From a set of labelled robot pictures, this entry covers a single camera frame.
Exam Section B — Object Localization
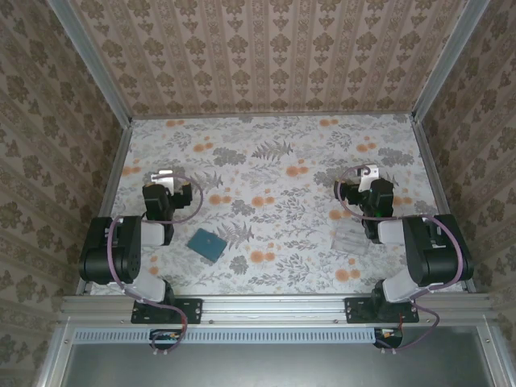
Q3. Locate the teal card holder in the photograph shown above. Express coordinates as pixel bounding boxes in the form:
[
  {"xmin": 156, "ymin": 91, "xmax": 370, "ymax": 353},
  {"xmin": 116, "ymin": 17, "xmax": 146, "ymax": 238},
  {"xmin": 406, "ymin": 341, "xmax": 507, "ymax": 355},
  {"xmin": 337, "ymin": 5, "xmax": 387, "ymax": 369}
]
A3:
[{"xmin": 185, "ymin": 227, "xmax": 229, "ymax": 263}]

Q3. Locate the floral patterned table cover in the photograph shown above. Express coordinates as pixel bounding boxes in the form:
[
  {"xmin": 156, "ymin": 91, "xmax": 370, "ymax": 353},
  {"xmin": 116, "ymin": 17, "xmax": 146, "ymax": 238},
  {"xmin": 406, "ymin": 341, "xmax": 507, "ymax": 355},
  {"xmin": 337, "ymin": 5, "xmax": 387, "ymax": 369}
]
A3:
[{"xmin": 90, "ymin": 114, "xmax": 464, "ymax": 295}]

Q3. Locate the black connector box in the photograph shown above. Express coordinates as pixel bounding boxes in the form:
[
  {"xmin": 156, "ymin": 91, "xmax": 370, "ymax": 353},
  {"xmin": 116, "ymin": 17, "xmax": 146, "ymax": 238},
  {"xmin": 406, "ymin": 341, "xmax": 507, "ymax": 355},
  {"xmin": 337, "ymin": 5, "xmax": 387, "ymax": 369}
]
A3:
[
  {"xmin": 149, "ymin": 328, "xmax": 185, "ymax": 350},
  {"xmin": 373, "ymin": 327, "xmax": 404, "ymax": 348}
]

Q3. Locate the grey metal panel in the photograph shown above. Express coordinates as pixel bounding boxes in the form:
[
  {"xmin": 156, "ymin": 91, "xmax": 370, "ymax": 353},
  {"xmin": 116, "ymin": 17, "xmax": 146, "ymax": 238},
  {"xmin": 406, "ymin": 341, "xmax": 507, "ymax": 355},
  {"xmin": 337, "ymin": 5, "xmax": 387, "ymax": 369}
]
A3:
[{"xmin": 60, "ymin": 342, "xmax": 499, "ymax": 387}]

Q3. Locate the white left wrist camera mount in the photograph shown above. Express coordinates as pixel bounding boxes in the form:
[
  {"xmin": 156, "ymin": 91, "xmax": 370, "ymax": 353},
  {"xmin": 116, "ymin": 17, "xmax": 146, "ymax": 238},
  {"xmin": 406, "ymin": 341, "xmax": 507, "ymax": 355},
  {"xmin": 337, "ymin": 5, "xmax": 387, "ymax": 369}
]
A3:
[{"xmin": 150, "ymin": 169, "xmax": 177, "ymax": 190}]

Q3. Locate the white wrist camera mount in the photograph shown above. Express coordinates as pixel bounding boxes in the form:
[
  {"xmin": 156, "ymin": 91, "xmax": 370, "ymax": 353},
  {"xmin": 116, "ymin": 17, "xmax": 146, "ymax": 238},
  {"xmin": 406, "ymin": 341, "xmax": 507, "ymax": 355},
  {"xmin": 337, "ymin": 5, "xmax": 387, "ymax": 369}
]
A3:
[
  {"xmin": 356, "ymin": 164, "xmax": 381, "ymax": 193},
  {"xmin": 150, "ymin": 169, "xmax": 177, "ymax": 190}
]

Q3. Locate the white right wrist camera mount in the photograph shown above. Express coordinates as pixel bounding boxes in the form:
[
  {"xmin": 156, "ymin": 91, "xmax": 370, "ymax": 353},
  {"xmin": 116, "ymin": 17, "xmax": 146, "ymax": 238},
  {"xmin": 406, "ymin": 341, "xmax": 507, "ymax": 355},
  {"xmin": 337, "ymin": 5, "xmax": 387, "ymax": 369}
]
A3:
[{"xmin": 356, "ymin": 164, "xmax": 381, "ymax": 193}]

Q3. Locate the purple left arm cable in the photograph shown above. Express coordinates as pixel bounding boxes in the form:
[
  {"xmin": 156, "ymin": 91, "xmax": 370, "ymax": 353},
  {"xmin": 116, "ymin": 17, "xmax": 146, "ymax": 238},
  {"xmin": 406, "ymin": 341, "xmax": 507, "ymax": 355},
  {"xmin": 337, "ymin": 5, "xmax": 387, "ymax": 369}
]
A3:
[{"xmin": 105, "ymin": 173, "xmax": 205, "ymax": 358}]

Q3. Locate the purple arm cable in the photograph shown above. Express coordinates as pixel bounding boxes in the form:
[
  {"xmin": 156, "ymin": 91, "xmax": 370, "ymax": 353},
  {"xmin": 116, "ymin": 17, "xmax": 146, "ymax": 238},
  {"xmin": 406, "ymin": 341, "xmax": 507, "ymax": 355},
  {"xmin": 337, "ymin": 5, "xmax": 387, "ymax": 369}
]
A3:
[
  {"xmin": 105, "ymin": 173, "xmax": 205, "ymax": 358},
  {"xmin": 336, "ymin": 164, "xmax": 464, "ymax": 356}
]

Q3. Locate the aluminium side rail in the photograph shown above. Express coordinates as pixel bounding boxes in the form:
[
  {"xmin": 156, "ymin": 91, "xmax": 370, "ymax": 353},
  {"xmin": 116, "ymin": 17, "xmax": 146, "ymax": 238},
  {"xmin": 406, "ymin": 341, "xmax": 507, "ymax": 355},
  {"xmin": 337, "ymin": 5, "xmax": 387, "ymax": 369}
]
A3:
[
  {"xmin": 76, "ymin": 119, "xmax": 134, "ymax": 296},
  {"xmin": 411, "ymin": 119, "xmax": 479, "ymax": 292}
]

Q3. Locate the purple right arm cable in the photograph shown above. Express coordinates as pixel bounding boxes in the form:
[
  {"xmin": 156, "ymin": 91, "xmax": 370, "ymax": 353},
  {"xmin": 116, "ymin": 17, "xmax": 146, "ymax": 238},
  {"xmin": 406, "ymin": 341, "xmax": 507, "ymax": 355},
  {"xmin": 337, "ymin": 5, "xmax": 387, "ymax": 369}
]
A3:
[{"xmin": 336, "ymin": 164, "xmax": 464, "ymax": 356}]

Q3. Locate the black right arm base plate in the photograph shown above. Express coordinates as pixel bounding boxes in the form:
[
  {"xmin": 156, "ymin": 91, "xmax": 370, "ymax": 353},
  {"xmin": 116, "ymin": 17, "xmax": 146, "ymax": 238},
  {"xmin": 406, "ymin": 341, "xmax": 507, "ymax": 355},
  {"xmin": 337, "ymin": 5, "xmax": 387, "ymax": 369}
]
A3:
[{"xmin": 345, "ymin": 297, "xmax": 420, "ymax": 325}]

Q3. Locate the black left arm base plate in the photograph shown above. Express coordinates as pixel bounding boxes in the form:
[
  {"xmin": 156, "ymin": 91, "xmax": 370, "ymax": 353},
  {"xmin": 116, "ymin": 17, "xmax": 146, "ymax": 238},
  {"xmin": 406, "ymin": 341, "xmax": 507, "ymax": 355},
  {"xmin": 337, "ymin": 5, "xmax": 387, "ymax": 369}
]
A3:
[{"xmin": 131, "ymin": 297, "xmax": 203, "ymax": 325}]

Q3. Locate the aluminium mounting rail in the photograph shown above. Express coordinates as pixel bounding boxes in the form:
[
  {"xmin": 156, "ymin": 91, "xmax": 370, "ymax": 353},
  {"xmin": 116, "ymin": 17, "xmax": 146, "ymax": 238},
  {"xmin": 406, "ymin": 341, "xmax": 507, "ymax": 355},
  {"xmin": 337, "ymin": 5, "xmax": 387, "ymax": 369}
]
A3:
[{"xmin": 60, "ymin": 293, "xmax": 495, "ymax": 326}]

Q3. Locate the aluminium corner post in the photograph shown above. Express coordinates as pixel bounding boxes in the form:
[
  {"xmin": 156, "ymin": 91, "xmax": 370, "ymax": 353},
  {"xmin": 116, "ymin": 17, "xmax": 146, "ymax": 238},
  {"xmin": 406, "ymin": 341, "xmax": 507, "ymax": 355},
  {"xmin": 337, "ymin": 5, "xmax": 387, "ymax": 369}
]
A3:
[
  {"xmin": 411, "ymin": 0, "xmax": 495, "ymax": 122},
  {"xmin": 47, "ymin": 0, "xmax": 134, "ymax": 126}
]

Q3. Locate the grey slotted cable duct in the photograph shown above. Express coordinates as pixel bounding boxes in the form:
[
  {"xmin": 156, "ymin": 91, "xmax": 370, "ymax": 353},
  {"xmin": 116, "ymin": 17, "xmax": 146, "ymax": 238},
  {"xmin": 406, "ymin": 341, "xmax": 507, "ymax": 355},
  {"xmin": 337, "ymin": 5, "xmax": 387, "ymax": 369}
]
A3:
[{"xmin": 74, "ymin": 327, "xmax": 382, "ymax": 344}]

